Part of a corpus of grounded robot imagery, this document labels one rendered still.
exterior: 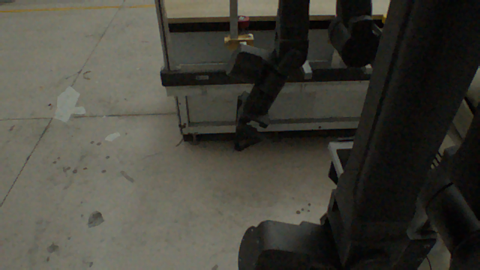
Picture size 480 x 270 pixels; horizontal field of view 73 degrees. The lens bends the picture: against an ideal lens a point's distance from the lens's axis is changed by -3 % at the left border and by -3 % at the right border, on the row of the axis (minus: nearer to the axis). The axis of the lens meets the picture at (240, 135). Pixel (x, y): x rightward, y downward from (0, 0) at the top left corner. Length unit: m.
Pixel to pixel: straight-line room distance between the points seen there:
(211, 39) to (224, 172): 0.80
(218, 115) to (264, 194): 0.59
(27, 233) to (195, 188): 0.92
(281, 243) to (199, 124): 1.86
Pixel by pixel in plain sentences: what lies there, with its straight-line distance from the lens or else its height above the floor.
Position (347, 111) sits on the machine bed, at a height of 0.22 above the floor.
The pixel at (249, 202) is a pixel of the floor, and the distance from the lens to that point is 1.93.
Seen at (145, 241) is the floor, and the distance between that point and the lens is 1.85.
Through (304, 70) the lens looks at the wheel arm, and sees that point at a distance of 1.41.
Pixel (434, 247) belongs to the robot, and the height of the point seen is 1.00.
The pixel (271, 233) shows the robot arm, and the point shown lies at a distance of 0.36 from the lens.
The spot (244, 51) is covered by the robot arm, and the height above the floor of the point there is 1.22.
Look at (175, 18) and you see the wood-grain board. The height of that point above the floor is 0.90.
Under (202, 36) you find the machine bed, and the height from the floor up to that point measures 0.78.
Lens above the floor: 1.53
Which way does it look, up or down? 41 degrees down
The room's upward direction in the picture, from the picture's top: straight up
